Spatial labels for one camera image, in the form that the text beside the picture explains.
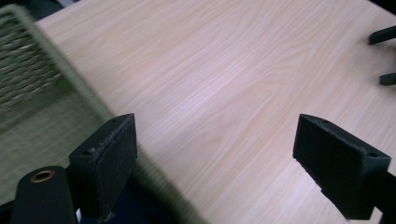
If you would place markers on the green woven basket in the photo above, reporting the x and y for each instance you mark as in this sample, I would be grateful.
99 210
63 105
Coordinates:
37 133

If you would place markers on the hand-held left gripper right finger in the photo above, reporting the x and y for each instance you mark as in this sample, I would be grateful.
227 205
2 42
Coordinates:
342 168

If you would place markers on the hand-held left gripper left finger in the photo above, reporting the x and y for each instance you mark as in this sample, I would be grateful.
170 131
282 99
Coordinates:
106 168

